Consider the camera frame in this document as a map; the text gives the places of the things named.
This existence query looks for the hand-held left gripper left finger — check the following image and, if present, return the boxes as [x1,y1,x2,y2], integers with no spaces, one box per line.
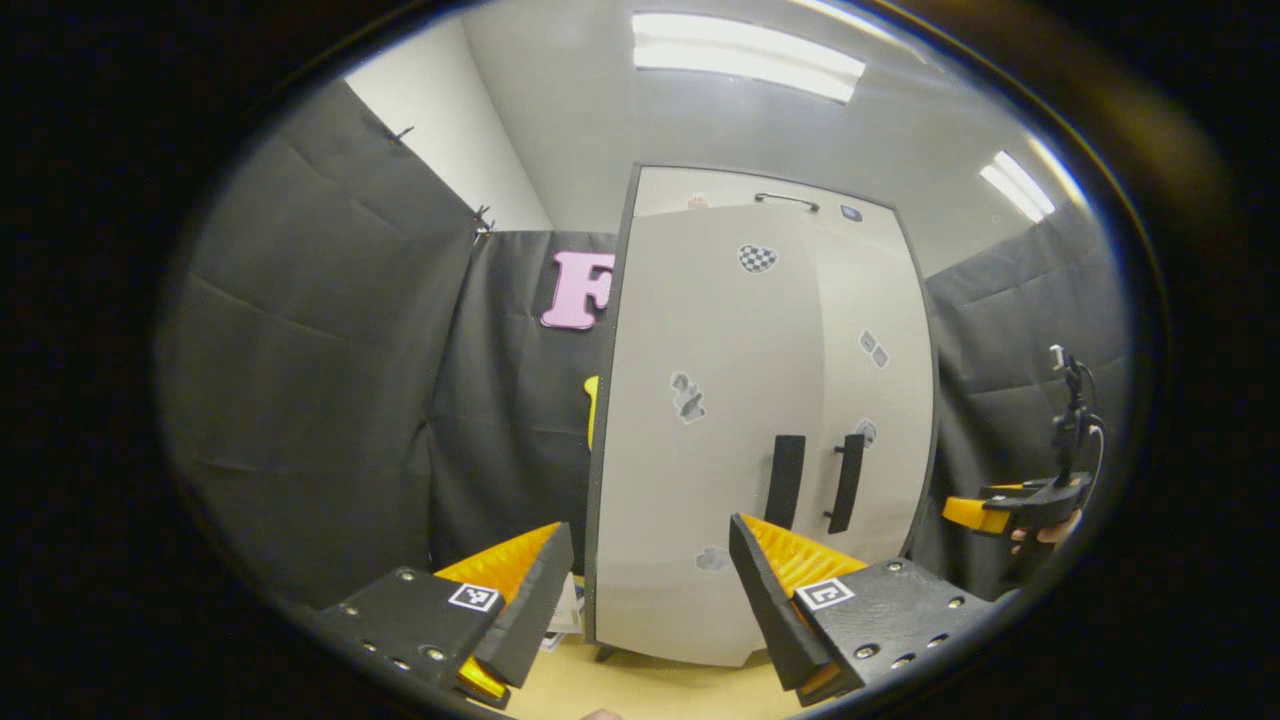
[310,520,576,711]

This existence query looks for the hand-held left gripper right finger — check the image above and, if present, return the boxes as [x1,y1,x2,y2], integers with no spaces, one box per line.
[728,512,1001,706]

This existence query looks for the white shoe cabinet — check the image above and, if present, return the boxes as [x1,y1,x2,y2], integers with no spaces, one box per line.
[583,163,941,669]

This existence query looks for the white cabinet door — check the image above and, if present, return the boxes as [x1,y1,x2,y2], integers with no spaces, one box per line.
[595,205,831,669]
[800,215,936,561]

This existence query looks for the white cabinet drawer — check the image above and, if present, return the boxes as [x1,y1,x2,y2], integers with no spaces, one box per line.
[632,165,906,236]

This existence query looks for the white papers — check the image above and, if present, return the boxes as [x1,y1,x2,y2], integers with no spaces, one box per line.
[545,572,586,651]

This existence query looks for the black backdrop cloth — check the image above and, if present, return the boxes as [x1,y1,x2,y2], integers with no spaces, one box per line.
[155,80,619,611]
[905,205,1131,601]

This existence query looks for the black door handle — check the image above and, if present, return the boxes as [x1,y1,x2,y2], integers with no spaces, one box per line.
[823,432,867,535]
[765,434,807,531]

